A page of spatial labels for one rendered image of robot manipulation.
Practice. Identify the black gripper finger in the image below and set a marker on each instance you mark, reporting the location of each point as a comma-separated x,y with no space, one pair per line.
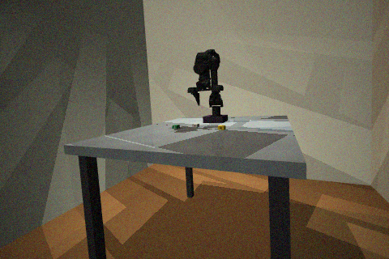
196,95
214,95

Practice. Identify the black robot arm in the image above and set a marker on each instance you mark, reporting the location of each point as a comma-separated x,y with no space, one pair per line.
204,63

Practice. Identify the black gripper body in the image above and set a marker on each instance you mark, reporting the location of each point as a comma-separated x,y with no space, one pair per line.
214,88

